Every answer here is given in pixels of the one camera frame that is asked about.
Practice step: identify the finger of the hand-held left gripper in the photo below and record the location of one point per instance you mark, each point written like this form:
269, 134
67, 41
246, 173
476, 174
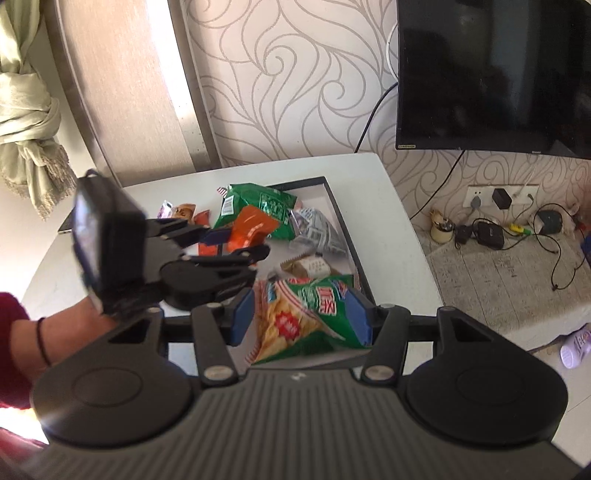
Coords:
231, 258
175, 230

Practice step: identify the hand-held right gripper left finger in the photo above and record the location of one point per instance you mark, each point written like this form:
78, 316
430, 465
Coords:
242, 318

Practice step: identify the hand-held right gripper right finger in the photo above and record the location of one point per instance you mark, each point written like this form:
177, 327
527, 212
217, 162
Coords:
358, 318

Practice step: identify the brown candy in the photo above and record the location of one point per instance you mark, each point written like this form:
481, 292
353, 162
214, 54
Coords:
185, 212

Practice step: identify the pale candy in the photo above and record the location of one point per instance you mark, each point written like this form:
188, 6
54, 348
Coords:
165, 210

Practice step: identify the orange snack packet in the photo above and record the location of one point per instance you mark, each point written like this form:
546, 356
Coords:
251, 228

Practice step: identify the green prawn cracker packet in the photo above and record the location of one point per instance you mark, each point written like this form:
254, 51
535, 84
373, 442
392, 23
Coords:
300, 318

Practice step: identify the tan snack packet white label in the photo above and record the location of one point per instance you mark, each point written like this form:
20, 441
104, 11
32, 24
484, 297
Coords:
311, 266

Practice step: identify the dark grey tray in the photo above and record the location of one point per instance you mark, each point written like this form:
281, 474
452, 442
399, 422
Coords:
314, 194

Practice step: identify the person's left forearm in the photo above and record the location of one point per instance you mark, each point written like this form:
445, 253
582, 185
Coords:
69, 332

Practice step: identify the thin red snack packet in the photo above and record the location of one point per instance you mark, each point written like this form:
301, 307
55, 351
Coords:
203, 218

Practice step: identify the black smartphone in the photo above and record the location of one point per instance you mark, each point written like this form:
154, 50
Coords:
66, 226

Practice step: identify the large green snack packet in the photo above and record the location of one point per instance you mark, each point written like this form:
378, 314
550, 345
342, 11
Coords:
263, 203

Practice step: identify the silver snack packet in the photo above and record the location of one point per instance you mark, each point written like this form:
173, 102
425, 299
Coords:
318, 228

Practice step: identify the black wrist band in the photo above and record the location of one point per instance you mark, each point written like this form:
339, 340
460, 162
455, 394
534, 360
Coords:
41, 341

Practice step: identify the cream cup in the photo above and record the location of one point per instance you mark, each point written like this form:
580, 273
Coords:
442, 233

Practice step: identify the grey patterned mat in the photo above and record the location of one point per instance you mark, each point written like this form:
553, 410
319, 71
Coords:
498, 286

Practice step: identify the green fringed curtain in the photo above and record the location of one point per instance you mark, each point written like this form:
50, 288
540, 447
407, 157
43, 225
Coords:
27, 129

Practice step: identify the black power adapter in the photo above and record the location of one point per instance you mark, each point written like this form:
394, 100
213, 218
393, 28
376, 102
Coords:
502, 198
489, 235

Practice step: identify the grey plug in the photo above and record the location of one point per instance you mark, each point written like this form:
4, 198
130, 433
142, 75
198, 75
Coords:
475, 202

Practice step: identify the yellow green connector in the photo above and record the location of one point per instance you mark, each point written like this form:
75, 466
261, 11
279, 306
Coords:
518, 228

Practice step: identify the black round device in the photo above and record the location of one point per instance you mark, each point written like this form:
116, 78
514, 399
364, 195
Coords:
549, 224

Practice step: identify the purple slipper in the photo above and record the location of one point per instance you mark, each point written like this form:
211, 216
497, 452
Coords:
577, 348

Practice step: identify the black television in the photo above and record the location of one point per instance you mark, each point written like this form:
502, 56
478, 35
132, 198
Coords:
485, 69

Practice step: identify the curved metal wall trim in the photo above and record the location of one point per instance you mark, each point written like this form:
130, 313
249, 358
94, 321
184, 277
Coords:
194, 120

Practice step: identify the white wall outlet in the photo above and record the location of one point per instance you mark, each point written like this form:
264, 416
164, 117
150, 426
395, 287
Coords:
524, 196

